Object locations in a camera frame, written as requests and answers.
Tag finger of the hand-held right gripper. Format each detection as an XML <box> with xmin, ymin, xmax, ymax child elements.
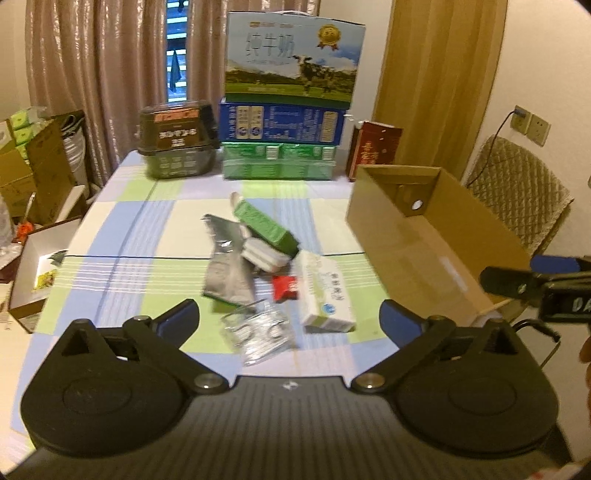
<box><xmin>529</xmin><ymin>255</ymin><xmax>581</xmax><ymax>278</ymax></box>
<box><xmin>479</xmin><ymin>266</ymin><xmax>546</xmax><ymax>302</ymax></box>

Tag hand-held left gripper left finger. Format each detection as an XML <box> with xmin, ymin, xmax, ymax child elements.
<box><xmin>60</xmin><ymin>299</ymin><xmax>228</xmax><ymax>394</ymax></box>

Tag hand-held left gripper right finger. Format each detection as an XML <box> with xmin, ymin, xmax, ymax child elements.
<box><xmin>352</xmin><ymin>299</ymin><xmax>521</xmax><ymax>394</ymax></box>

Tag silver foil packet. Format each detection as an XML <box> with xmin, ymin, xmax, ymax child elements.
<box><xmin>202</xmin><ymin>213</ymin><xmax>260</xmax><ymax>306</ymax></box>

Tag white tissue pack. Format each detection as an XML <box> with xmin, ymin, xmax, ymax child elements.
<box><xmin>292</xmin><ymin>250</ymin><xmax>358</xmax><ymax>333</ymax></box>

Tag brown cardboard box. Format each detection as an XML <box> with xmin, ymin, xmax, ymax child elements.
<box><xmin>346</xmin><ymin>165</ymin><xmax>533</xmax><ymax>320</ymax></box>

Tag small red packet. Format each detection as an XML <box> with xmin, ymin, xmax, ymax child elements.
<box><xmin>272</xmin><ymin>274</ymin><xmax>301</xmax><ymax>304</ymax></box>

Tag checked tablecloth desktop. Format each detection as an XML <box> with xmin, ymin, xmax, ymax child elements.
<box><xmin>30</xmin><ymin>150</ymin><xmax>509</xmax><ymax>370</ymax></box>

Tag quilted beige chair cushion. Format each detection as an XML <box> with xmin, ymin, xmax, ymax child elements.
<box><xmin>462</xmin><ymin>136</ymin><xmax>576</xmax><ymax>258</ymax></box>

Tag white plastic container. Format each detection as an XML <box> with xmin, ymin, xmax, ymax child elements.
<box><xmin>241</xmin><ymin>237</ymin><xmax>290</xmax><ymax>273</ymax></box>

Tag small green box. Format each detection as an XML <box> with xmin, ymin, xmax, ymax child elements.
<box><xmin>232</xmin><ymin>200</ymin><xmax>300</xmax><ymax>257</ymax></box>

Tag open box with white inside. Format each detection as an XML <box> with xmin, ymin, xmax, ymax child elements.
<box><xmin>8</xmin><ymin>216</ymin><xmax>85</xmax><ymax>334</ymax></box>

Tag dark green printed box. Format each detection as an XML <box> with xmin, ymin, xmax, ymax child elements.
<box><xmin>142</xmin><ymin>147</ymin><xmax>219</xmax><ymax>180</ymax></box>

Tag red gift box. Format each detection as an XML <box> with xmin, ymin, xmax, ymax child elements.
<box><xmin>346</xmin><ymin>121</ymin><xmax>403</xmax><ymax>182</ymax></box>

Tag green shrink-wrapped carton pack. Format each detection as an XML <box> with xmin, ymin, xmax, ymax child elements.
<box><xmin>221</xmin><ymin>141</ymin><xmax>337</xmax><ymax>181</ymax></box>

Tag black box with orange label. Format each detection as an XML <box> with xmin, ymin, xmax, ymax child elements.
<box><xmin>139</xmin><ymin>100</ymin><xmax>221</xmax><ymax>154</ymax></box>

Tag brown cardboard carton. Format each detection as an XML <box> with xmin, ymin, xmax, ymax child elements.
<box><xmin>0</xmin><ymin>111</ymin><xmax>89</xmax><ymax>223</ymax></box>

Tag wooden door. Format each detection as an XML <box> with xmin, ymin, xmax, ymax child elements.
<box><xmin>372</xmin><ymin>0</ymin><xmax>509</xmax><ymax>172</ymax></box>

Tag blue printed carton box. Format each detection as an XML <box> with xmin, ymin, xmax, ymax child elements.
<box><xmin>218</xmin><ymin>97</ymin><xmax>346</xmax><ymax>147</ymax></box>

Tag blue hanging cloth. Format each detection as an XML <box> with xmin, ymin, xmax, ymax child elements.
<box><xmin>168</xmin><ymin>51</ymin><xmax>184</xmax><ymax>93</ymax></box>

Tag green tissue packs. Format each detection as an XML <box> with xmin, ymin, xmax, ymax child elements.
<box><xmin>8</xmin><ymin>107</ymin><xmax>49</xmax><ymax>149</ymax></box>

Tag milk carton box with cow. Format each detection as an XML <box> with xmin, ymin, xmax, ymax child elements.
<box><xmin>224</xmin><ymin>10</ymin><xmax>367</xmax><ymax>112</ymax></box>

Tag window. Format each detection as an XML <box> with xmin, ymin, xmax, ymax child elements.
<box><xmin>165</xmin><ymin>0</ymin><xmax>190</xmax><ymax>105</ymax></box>

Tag beige wall socket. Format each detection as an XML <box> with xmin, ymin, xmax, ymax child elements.
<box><xmin>527</xmin><ymin>113</ymin><xmax>552</xmax><ymax>147</ymax></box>
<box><xmin>510</xmin><ymin>105</ymin><xmax>532</xmax><ymax>135</ymax></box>

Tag charger plug with dark cable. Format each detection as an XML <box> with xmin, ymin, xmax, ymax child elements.
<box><xmin>465</xmin><ymin>107</ymin><xmax>527</xmax><ymax>188</ymax></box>

